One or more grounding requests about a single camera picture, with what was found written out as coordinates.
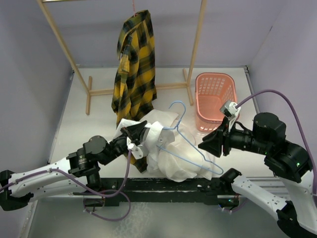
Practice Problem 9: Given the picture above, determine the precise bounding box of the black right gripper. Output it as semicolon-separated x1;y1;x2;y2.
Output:
198;114;269;155

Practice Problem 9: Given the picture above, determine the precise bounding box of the light blue wire hanger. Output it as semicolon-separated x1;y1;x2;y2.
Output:
157;100;224;175

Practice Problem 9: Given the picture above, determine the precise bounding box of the yellow plaid flannel shirt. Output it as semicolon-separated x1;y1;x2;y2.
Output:
111;9;158;173

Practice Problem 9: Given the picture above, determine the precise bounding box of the white collared shirt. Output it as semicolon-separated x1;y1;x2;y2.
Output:
114;109;214;182

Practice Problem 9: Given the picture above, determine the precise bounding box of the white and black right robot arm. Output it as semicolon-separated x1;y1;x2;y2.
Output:
198;113;317;238

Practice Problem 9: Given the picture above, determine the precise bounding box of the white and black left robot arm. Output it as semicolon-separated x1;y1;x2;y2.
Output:
0;121;150;211

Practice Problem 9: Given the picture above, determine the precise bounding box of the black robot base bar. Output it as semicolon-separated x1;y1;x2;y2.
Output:
73;168;242;208

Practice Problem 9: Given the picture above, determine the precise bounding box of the pink plastic laundry basket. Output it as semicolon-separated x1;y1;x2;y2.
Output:
195;72;237;133

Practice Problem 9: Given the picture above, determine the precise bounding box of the wooden clothes rack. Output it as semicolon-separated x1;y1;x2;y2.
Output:
36;0;209;116

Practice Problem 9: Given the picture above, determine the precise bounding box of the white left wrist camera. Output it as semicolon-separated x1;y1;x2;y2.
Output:
127;138;148;160

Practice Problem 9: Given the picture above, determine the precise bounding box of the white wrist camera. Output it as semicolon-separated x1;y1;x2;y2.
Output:
220;100;241;132
127;138;148;160

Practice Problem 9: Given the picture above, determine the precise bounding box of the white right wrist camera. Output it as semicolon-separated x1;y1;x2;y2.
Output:
220;100;241;132

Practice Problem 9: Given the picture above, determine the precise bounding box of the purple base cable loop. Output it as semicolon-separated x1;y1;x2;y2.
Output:
83;189;132;221

